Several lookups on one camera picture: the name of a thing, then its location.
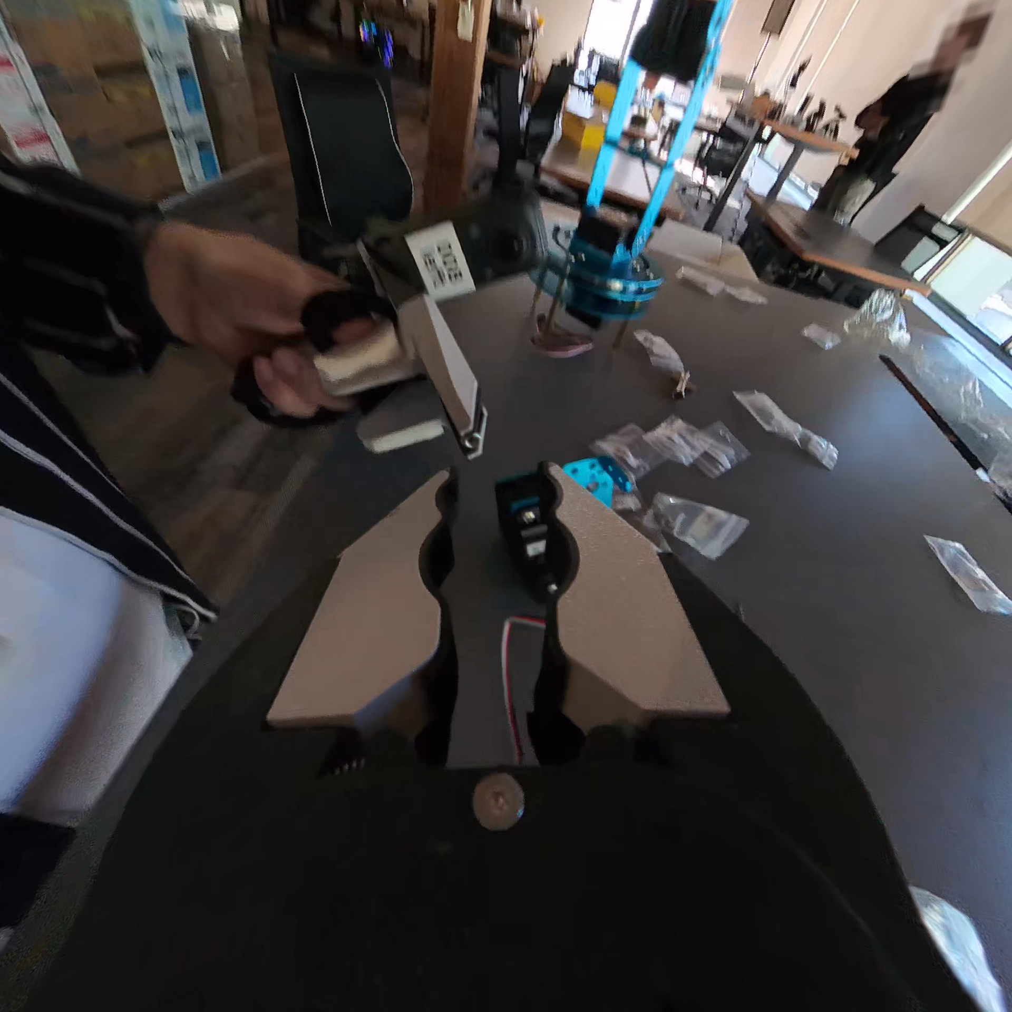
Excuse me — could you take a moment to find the person's white shirt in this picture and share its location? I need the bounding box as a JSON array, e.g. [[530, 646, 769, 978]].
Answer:
[[0, 506, 194, 827]]

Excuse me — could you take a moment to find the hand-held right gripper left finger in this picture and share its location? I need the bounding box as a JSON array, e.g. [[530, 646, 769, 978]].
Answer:
[[266, 466, 461, 766]]

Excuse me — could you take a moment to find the person's left forearm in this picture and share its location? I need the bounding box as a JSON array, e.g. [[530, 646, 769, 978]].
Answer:
[[0, 158, 171, 376]]

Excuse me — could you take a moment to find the yellow box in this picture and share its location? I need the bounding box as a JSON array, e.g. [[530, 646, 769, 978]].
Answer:
[[560, 83, 619, 149]]

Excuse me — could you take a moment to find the person in striped shirt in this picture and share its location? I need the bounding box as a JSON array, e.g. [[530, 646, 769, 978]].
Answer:
[[0, 348, 221, 626]]

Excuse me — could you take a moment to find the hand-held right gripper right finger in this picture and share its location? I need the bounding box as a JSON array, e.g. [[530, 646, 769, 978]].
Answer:
[[531, 461, 731, 766]]

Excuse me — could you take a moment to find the stack of cardboard boxes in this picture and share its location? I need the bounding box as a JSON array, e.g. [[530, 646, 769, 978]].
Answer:
[[0, 0, 266, 194]]

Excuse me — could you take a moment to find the person's left hand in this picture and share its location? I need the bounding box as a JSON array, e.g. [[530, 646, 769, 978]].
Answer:
[[144, 220, 381, 419]]

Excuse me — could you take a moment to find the clear bag of small screws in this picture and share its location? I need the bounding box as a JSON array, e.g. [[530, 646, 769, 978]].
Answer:
[[644, 492, 750, 560]]

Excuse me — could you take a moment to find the crumpled clear plastic bag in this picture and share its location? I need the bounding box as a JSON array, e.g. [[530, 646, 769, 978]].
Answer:
[[843, 287, 912, 351]]

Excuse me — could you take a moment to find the black office chair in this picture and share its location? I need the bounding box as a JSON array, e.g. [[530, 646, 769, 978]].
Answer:
[[267, 49, 416, 262]]

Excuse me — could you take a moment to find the large clear plastic wrap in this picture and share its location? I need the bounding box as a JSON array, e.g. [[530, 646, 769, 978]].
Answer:
[[897, 328, 1012, 495]]

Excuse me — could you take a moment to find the dark wooden post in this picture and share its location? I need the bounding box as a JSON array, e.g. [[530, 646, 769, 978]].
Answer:
[[423, 0, 495, 215]]

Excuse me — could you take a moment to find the wooden background table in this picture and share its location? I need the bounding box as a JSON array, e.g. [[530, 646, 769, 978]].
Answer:
[[541, 142, 689, 222], [735, 117, 859, 230], [747, 193, 934, 297]]

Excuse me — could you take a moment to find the coiled red white cable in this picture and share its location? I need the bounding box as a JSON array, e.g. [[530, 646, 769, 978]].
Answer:
[[531, 312, 596, 361]]

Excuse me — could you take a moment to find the long clear plastic bag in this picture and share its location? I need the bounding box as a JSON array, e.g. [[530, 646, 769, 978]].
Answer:
[[731, 390, 840, 471]]

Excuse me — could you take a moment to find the blue servo bracket assembly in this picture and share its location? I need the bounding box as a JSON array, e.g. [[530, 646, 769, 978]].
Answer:
[[493, 455, 638, 596]]

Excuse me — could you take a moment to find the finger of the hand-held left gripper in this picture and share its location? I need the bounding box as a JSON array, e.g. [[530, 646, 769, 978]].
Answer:
[[397, 296, 488, 460]]

